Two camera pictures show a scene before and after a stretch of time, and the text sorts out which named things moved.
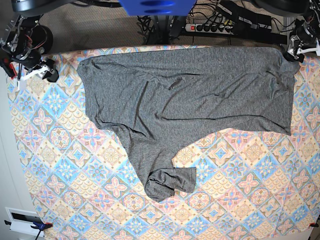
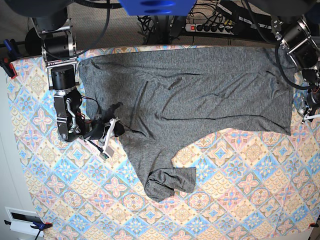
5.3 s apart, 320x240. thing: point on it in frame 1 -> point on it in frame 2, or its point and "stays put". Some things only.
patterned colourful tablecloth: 83,181 stays put
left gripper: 45,69 -> 109,127
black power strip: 214,29 stays put
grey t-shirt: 163,100 stays put
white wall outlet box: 21,221 stays put
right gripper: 295,51 -> 312,110
